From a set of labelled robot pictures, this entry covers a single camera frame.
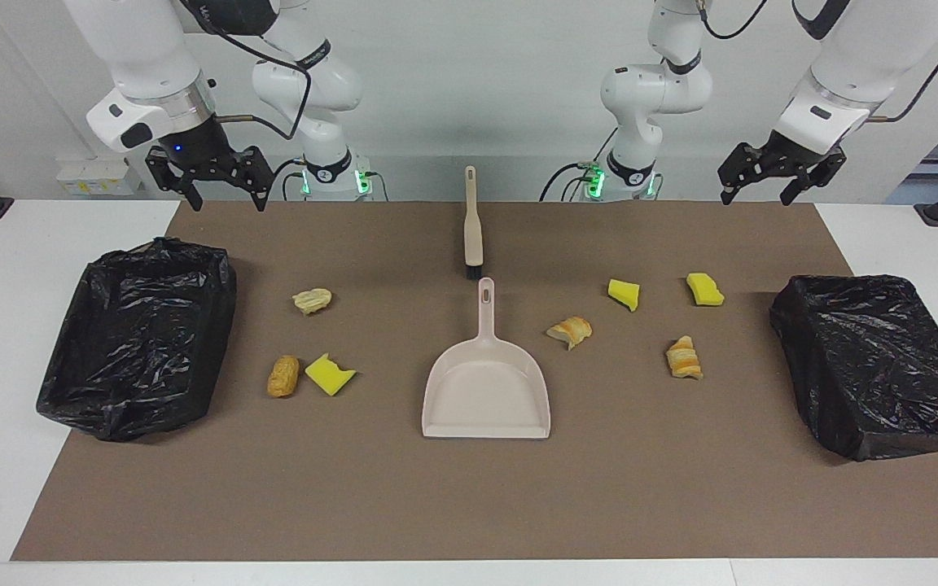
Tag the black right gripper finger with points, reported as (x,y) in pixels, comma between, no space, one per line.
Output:
(261,195)
(192,195)

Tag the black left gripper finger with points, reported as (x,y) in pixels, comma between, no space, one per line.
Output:
(799,187)
(729,191)

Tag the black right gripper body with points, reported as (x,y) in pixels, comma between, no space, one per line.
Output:
(200,150)

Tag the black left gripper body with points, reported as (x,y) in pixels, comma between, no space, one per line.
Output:
(786,155)

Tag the rounded yellow sponge piece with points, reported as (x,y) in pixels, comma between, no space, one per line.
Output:
(705,289)

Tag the pale layered pastry piece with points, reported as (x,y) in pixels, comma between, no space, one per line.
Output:
(312,300)

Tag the wedge yellow sponge piece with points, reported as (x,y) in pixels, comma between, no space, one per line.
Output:
(624,293)

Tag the striped croissant piece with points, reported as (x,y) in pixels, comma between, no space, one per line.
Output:
(684,358)
(570,331)

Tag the brown bread roll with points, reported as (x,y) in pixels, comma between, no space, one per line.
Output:
(282,376)

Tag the notched yellow sponge piece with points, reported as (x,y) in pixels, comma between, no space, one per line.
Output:
(328,374)

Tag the beige hand brush black bristles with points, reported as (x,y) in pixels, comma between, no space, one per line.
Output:
(473,220)

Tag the beige plastic dustpan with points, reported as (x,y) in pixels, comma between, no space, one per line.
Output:
(485,391)

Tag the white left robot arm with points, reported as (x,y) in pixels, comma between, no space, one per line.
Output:
(868,57)

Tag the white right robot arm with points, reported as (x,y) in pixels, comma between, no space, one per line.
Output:
(151,57)

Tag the black bag lined bin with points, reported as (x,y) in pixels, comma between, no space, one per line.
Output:
(135,342)
(876,366)

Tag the brown table mat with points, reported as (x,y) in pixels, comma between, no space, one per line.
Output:
(469,505)

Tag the white wall socket box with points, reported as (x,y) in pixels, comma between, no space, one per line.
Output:
(94,177)

